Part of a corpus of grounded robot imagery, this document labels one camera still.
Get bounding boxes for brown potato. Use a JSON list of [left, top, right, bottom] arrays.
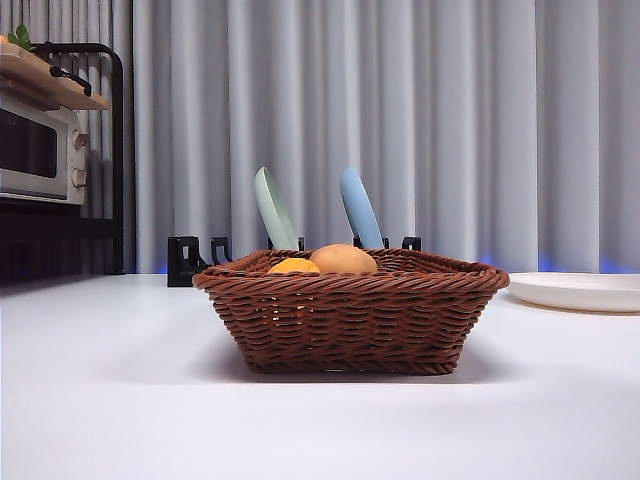
[[308, 243, 379, 275]]

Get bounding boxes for orange corn cob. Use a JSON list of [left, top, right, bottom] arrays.
[[267, 257, 321, 275]]

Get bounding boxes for brown wicker basket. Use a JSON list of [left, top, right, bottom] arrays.
[[192, 248, 511, 375]]

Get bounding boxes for pale blue plate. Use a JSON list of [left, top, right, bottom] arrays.
[[338, 164, 386, 250]]

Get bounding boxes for pale green plate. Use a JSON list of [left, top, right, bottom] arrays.
[[253, 165, 301, 250]]

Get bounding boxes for black plate rack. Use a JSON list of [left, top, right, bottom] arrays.
[[166, 233, 423, 288]]

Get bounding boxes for grey pleated curtain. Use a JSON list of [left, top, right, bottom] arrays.
[[0, 0, 640, 275]]

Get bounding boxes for cream white plate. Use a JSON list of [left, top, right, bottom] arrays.
[[507, 271, 640, 315]]

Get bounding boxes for silver toaster oven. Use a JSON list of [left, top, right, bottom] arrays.
[[0, 89, 90, 205]]

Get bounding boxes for light wooden board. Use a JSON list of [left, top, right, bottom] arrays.
[[0, 39, 110, 110]]

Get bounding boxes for small green plant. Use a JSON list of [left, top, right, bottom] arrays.
[[5, 21, 34, 51]]

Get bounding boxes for black metal shelf frame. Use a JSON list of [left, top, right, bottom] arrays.
[[0, 41, 125, 284]]

